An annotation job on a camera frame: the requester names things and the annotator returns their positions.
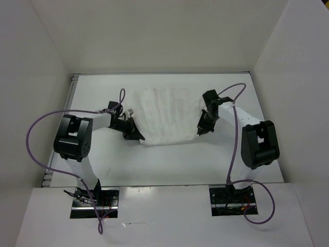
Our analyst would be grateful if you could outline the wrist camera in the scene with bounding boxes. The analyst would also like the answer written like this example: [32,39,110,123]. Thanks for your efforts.
[202,90,219,106]
[125,109,134,118]

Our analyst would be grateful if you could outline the white pleated skirt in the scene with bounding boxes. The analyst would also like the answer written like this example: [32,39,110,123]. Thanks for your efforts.
[124,87,206,146]

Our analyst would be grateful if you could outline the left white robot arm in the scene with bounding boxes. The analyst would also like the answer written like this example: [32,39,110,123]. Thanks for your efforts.
[53,101,145,206]

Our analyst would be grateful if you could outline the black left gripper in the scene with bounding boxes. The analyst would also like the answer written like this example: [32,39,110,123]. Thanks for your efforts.
[109,116,144,140]

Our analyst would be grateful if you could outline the purple cable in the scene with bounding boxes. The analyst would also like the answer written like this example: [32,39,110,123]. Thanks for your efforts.
[27,88,126,235]
[217,82,276,225]

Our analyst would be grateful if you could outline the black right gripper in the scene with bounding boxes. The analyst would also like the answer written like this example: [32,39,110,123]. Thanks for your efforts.
[197,109,219,136]

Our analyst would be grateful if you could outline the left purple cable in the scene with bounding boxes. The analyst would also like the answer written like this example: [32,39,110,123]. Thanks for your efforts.
[27,88,126,235]

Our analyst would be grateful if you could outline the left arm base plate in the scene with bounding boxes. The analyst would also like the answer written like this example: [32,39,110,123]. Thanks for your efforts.
[64,187,119,219]

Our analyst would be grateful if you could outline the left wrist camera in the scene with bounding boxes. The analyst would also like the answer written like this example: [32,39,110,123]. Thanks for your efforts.
[125,109,134,118]

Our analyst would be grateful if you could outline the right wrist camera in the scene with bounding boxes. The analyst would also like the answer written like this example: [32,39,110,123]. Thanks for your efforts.
[202,90,219,106]

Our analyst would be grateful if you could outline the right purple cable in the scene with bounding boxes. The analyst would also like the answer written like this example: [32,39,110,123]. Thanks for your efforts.
[217,82,276,225]

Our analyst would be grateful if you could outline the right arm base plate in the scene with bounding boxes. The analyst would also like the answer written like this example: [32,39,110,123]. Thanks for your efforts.
[209,185,258,217]

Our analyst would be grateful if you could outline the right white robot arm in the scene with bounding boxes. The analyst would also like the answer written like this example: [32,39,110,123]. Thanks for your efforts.
[197,93,280,202]

